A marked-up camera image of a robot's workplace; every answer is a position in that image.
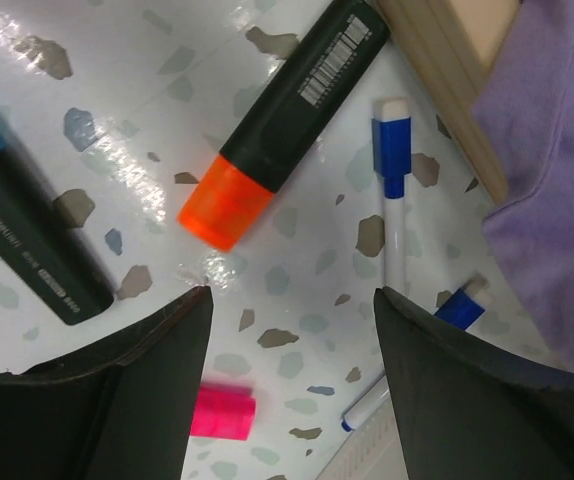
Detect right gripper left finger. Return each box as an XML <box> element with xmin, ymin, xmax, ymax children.
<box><xmin>0</xmin><ymin>287</ymin><xmax>213</xmax><ymax>479</ymax></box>

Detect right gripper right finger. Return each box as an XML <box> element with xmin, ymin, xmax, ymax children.
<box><xmin>372</xmin><ymin>286</ymin><xmax>574</xmax><ymax>480</ymax></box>

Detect pink highlighter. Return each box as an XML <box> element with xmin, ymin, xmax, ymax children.
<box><xmin>190</xmin><ymin>386</ymin><xmax>257</xmax><ymax>441</ymax></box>

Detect blue cap marker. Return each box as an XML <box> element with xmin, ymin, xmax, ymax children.
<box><xmin>371</xmin><ymin>97</ymin><xmax>412</xmax><ymax>294</ymax></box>
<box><xmin>341</xmin><ymin>273</ymin><xmax>491</xmax><ymax>433</ymax></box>

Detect blue highlighter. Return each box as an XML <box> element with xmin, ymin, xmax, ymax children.
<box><xmin>0</xmin><ymin>128</ymin><xmax>114</xmax><ymax>325</ymax></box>

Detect purple t-shirt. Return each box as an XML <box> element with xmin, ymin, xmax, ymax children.
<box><xmin>473</xmin><ymin>1</ymin><xmax>574</xmax><ymax>371</ymax></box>

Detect wooden clothes rack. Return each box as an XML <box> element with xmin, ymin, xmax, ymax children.
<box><xmin>376</xmin><ymin>0</ymin><xmax>520</xmax><ymax>204</ymax></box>

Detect orange highlighter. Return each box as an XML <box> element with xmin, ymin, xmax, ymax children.
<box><xmin>178</xmin><ymin>1</ymin><xmax>389</xmax><ymax>252</ymax></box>

